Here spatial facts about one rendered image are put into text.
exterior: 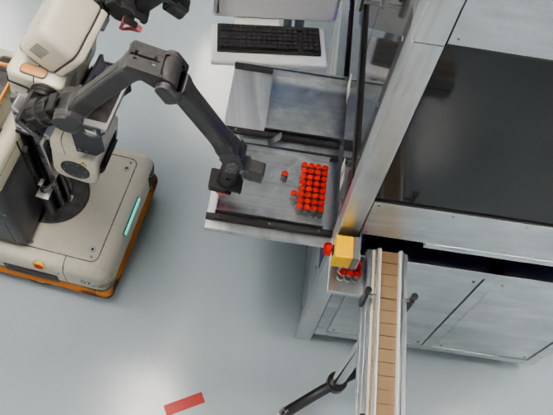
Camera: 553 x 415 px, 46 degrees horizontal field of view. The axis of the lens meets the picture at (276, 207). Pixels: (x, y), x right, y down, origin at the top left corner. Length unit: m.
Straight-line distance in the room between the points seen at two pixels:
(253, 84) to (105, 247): 0.90
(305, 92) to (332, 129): 0.18
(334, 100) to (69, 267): 1.22
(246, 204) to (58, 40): 0.74
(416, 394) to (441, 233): 1.13
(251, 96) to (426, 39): 1.14
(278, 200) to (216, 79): 1.53
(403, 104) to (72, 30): 0.93
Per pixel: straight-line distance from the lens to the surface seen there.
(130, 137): 3.32
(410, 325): 2.62
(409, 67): 1.35
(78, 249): 2.72
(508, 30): 1.30
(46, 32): 1.87
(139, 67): 1.54
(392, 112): 1.46
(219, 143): 1.77
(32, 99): 1.93
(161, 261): 2.97
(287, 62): 2.55
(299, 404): 2.69
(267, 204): 2.09
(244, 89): 2.35
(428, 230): 1.91
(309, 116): 2.30
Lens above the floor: 2.70
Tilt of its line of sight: 60 degrees down
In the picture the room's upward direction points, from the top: 11 degrees clockwise
